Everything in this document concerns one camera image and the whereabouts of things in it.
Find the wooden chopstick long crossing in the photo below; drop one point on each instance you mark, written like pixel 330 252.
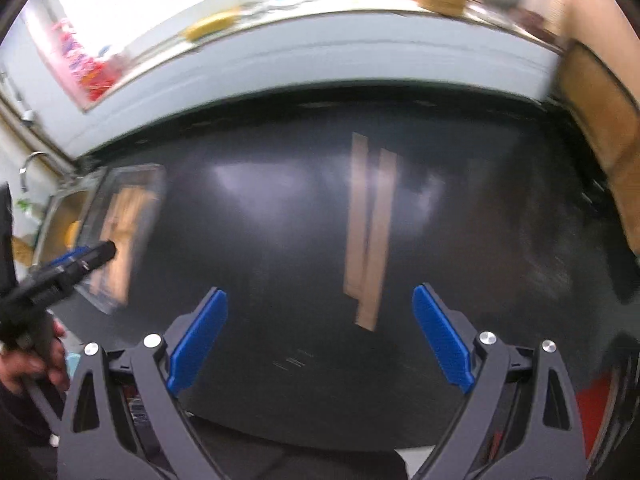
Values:
pixel 355 253

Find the red stool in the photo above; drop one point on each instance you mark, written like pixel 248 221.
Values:
pixel 592 402

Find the clear plastic tray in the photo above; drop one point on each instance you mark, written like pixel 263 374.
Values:
pixel 152 178

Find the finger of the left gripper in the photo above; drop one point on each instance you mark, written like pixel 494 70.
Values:
pixel 74 272
pixel 69 257

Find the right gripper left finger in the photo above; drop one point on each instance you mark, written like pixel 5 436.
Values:
pixel 98 437

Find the yellow sponge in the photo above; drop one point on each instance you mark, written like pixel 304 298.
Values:
pixel 210 25

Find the white cabinet counter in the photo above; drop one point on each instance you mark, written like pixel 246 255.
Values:
pixel 336 48

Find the metal sink faucet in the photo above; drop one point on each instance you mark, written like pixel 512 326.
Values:
pixel 39 164

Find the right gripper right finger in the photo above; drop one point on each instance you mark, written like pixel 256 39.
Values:
pixel 519 417

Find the red packaged goods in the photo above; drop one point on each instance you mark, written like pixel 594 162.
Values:
pixel 91 74

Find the person's left hand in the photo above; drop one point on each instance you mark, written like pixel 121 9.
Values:
pixel 17 364

